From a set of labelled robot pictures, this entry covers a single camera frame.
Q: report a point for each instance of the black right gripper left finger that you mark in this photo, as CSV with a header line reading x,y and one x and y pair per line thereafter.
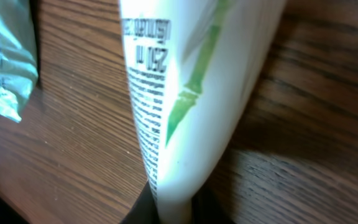
x,y
144,211

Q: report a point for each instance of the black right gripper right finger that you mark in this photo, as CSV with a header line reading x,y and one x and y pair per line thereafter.
x,y
207,210

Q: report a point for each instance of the white tube gold cap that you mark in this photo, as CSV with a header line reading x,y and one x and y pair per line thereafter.
x,y
191,67

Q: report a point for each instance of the teal wipes packet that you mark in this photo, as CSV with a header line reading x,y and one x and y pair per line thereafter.
x,y
18,57

